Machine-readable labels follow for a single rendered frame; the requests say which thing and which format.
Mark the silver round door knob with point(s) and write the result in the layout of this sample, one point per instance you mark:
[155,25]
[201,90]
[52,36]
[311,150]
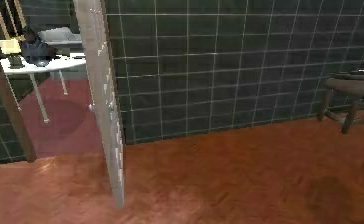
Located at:
[90,107]

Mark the dark brown wooden stool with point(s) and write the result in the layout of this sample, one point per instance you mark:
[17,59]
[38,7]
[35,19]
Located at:
[348,89]

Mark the white round table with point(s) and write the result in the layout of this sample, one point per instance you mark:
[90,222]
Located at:
[46,66]

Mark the small black box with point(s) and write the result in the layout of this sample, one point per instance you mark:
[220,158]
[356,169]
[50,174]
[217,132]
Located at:
[15,62]

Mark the grey room door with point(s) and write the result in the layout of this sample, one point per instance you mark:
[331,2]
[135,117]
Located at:
[101,83]

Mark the yellow box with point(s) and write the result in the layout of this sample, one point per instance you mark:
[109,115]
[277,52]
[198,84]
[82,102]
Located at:
[10,46]

